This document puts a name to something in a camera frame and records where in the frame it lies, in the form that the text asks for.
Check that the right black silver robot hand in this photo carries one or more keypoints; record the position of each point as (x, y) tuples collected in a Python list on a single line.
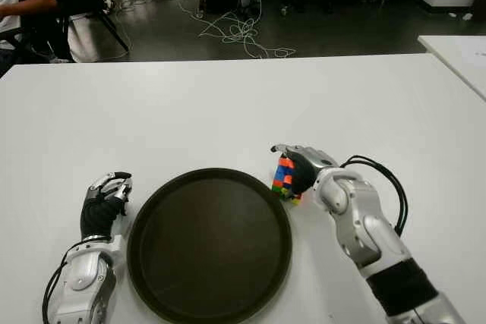
[(305, 176)]

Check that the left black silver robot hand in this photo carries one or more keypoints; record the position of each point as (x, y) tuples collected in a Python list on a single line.
[(96, 217)]

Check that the multicoloured Rubik's cube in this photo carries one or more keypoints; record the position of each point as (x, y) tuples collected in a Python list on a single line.
[(283, 176)]

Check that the dark brown round plate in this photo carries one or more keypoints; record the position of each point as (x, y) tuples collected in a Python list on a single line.
[(209, 248)]

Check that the white side table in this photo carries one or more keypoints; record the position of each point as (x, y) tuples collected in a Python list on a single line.
[(459, 58)]

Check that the black office chair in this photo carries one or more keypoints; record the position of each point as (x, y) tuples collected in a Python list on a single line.
[(83, 1)]

